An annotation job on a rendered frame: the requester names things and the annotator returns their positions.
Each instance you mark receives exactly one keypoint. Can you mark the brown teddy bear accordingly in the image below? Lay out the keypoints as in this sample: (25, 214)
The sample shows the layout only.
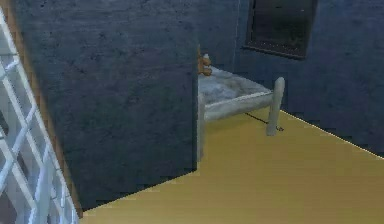
(203, 65)

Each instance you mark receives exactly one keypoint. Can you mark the dark framed window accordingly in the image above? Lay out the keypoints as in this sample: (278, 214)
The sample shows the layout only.
(281, 25)

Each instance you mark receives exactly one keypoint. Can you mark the white lattice room door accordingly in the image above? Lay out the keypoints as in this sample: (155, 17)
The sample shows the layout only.
(20, 140)

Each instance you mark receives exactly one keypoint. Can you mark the wooden post platform bed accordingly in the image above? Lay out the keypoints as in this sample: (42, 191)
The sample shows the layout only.
(233, 100)

